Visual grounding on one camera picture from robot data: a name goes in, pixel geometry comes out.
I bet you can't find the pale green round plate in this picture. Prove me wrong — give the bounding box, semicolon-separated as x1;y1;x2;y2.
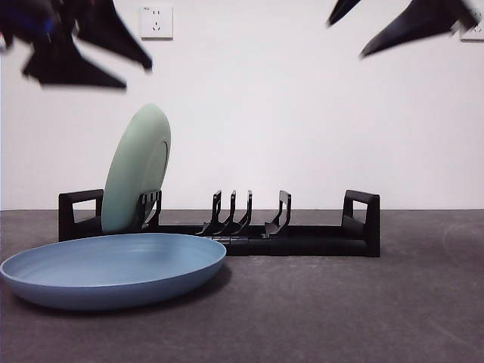
101;103;172;234

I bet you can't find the blue round plate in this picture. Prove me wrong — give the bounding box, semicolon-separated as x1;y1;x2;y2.
0;232;228;312

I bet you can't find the black plastic plate rack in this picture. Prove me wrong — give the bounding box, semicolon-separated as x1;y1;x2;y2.
57;188;381;259

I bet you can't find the white wall socket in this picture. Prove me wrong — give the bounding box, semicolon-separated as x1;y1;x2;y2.
138;4;175;41
459;25;484;42

